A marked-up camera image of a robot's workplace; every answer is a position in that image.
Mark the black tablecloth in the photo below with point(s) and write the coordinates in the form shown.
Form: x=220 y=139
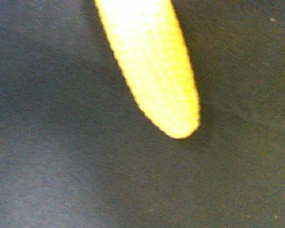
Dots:
x=76 y=152

